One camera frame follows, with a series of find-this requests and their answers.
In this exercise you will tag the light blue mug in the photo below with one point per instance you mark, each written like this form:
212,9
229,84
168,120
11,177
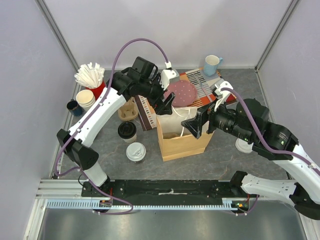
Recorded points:
211,65

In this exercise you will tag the brown paper bag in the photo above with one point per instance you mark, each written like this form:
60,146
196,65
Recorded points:
185,145

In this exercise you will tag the cable duct rail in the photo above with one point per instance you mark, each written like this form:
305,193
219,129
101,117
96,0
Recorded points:
89,204

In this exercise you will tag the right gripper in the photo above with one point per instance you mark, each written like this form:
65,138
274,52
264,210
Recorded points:
207,121

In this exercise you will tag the white lid stack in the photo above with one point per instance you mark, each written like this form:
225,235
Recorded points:
243,146

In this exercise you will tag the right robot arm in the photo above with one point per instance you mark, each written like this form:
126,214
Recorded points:
302,191

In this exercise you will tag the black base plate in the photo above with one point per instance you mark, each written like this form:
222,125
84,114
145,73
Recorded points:
173,192

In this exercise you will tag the dark blue mug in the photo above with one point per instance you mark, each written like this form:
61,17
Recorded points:
74,108

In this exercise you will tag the black lid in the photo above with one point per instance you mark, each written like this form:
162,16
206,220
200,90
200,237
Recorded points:
127,130

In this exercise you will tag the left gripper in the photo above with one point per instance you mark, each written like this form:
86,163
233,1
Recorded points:
165,107

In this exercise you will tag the white paper cup stack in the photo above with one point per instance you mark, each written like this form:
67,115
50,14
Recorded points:
85,99

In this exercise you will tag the patchwork placemat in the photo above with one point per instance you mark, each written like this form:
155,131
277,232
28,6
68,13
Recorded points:
203,84

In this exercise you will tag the pink dotted plate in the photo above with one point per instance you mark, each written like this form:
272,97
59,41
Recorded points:
184,91

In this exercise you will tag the white wrapped straws bundle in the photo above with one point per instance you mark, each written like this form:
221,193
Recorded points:
89,75

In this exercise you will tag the red straw holder cup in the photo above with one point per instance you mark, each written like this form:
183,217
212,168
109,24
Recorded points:
97,91

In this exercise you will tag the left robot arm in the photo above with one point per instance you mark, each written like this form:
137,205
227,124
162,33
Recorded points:
76,142

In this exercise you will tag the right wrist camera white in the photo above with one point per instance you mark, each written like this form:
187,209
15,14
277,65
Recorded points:
222,91

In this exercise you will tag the cardboard cup carrier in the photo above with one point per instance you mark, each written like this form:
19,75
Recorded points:
170,135
129,111

